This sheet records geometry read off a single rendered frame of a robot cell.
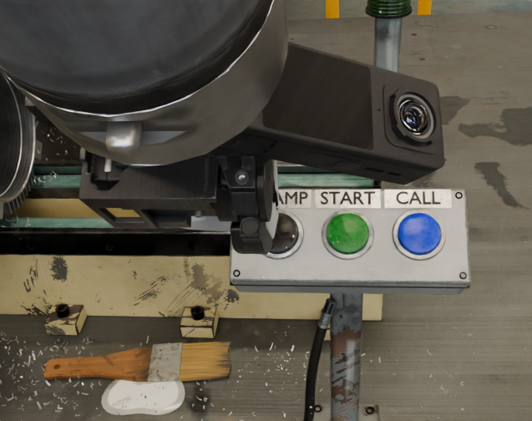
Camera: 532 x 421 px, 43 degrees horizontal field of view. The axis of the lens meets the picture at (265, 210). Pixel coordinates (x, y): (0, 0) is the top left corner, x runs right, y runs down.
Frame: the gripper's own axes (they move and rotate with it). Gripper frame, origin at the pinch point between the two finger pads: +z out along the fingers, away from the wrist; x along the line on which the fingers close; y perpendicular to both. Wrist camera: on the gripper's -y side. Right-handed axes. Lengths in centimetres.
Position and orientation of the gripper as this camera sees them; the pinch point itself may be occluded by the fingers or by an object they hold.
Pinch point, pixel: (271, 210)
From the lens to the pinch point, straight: 42.7
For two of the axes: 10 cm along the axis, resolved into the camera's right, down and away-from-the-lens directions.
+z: 1.0, 2.8, 9.6
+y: -9.9, 0.0, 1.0
